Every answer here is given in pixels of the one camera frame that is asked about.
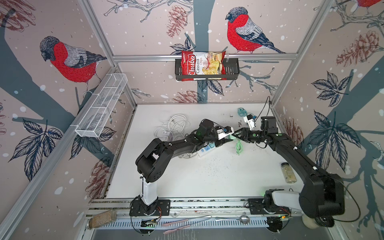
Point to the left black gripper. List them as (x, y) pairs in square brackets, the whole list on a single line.
[(221, 142)]

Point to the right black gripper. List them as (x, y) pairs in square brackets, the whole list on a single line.
[(244, 133)]

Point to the white blue power strip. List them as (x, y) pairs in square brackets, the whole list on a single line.
[(206, 150)]

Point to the small white plug adapter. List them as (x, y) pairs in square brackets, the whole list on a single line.
[(163, 134)]

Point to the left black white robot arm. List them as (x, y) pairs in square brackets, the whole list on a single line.
[(153, 161)]

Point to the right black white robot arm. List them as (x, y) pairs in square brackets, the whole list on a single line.
[(323, 193)]

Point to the glass spice jar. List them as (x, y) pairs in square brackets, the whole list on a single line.
[(288, 173)]

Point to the red Chuba cassava chips bag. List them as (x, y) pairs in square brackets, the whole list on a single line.
[(202, 63)]

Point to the metal spoon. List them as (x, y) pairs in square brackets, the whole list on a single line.
[(243, 219)]

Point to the black white tape roll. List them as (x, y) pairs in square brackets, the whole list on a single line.
[(326, 222)]

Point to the pink chopsticks pair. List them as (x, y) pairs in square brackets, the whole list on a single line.
[(184, 223)]

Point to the black wall basket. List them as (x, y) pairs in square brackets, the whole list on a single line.
[(231, 67)]

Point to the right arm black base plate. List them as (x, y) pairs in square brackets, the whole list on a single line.
[(259, 206)]

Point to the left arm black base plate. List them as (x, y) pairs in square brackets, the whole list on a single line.
[(158, 208)]

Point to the white wire mesh basket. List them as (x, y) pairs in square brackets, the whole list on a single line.
[(100, 110)]

